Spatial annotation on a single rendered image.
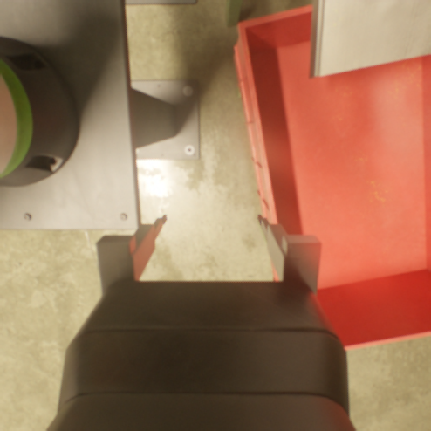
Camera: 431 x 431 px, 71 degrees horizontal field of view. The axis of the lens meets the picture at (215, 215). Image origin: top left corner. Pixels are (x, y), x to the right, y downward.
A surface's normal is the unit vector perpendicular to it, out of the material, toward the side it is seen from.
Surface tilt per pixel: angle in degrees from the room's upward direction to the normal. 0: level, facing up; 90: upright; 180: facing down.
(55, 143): 69
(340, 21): 30
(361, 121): 0
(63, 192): 0
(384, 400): 0
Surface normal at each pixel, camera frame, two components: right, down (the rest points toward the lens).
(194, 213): 0.00, 0.29
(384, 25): 0.09, 0.72
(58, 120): 0.93, 0.19
